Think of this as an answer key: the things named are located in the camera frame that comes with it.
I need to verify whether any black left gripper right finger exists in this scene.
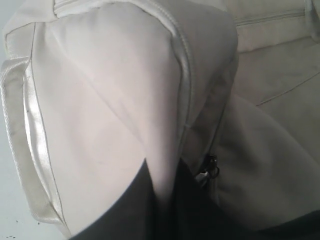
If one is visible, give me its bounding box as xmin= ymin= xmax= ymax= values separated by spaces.
xmin=172 ymin=161 xmax=320 ymax=240

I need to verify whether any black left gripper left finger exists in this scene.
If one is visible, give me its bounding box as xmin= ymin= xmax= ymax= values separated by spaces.
xmin=72 ymin=161 xmax=157 ymax=240

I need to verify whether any cream fabric duffel bag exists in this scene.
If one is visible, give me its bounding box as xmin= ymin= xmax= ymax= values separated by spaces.
xmin=0 ymin=0 xmax=320 ymax=240

